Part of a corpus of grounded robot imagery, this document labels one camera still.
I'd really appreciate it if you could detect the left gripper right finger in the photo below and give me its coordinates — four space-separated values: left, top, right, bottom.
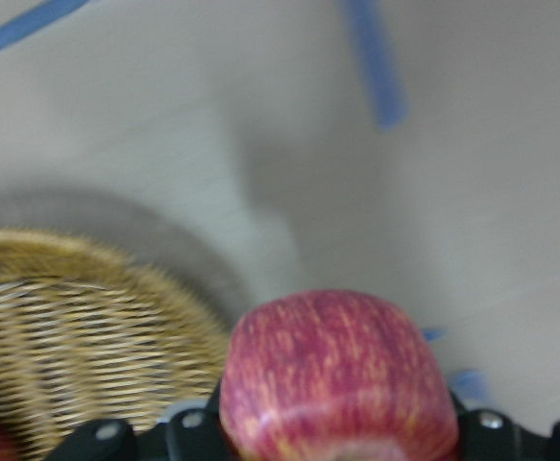
450 393 560 461

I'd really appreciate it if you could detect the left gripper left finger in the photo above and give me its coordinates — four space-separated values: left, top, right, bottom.
48 396 227 460

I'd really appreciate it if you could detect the red yellow transferred apple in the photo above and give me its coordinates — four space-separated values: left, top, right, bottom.
219 290 459 460

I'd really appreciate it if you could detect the woven wicker basket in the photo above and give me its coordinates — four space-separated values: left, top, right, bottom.
0 229 230 460

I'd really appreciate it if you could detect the brown paper table cover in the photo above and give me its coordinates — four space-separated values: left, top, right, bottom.
0 1 560 430

